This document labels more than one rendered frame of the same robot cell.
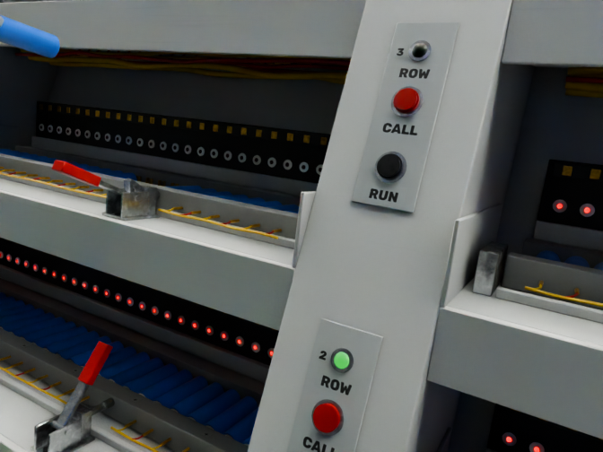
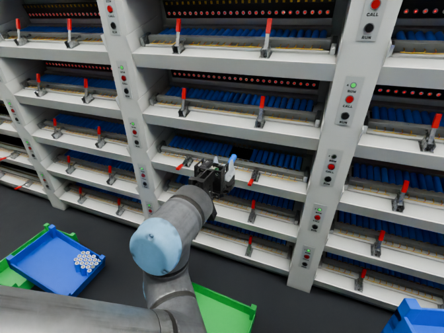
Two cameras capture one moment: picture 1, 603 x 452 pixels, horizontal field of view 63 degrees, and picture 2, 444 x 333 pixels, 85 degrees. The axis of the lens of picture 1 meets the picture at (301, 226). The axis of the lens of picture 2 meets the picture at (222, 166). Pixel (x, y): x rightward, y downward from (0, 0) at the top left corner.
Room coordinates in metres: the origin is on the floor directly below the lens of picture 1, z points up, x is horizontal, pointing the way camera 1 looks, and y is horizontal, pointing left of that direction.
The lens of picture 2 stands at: (-0.27, 0.34, 0.97)
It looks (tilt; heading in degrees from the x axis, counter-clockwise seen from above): 31 degrees down; 354
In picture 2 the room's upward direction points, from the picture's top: straight up
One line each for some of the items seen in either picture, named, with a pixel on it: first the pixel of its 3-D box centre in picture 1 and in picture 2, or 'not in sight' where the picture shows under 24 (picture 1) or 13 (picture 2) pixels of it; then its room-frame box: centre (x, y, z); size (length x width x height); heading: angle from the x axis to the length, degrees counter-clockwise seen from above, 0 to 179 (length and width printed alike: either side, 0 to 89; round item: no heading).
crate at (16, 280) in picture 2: not in sight; (34, 256); (0.56, 1.12, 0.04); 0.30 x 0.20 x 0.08; 153
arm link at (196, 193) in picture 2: not in sight; (189, 205); (0.14, 0.36, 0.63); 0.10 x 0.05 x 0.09; 62
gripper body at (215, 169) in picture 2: not in sight; (207, 184); (0.21, 0.32, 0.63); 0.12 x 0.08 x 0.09; 152
